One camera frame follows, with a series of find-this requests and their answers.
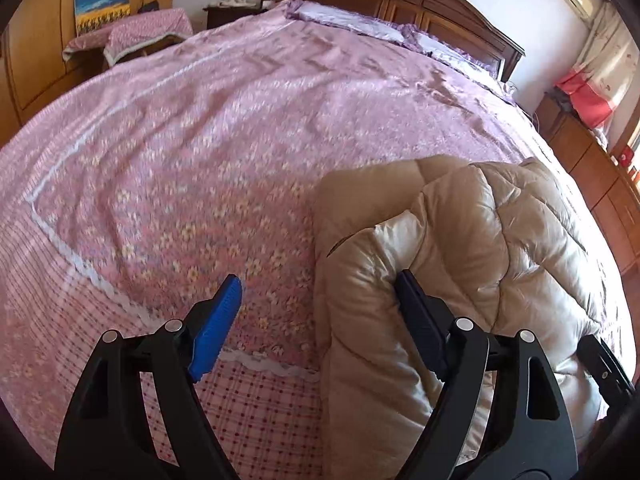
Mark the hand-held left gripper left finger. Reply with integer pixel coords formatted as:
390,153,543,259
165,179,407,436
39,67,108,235
54,274,244,480

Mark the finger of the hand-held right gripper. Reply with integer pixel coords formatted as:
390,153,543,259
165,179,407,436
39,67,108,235
575,335,636,411

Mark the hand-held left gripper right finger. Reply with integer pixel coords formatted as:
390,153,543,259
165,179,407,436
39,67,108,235
394,269,578,480

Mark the beige down jacket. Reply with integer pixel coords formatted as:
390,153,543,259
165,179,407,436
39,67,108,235
312,155,628,480

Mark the bed with pink floral cover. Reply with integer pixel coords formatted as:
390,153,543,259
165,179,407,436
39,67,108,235
0,0,631,471

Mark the wooden dresser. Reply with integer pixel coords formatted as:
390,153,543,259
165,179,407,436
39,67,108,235
535,92,640,276

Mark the purple frilled pillow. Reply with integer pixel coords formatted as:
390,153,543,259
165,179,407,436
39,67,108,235
287,0,418,47
407,30,501,79

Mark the red and white curtain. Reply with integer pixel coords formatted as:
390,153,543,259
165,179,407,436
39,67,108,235
555,2,638,136

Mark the dark wooden nightstand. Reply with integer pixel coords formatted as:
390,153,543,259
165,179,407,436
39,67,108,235
202,4,268,31

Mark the wooden wardrobe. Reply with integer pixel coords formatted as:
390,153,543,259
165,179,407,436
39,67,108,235
0,0,178,131

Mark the dark wooden bed headboard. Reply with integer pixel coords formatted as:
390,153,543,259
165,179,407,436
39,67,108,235
262,0,526,83

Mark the blue picture book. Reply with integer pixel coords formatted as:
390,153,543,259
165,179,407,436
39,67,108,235
74,0,132,36

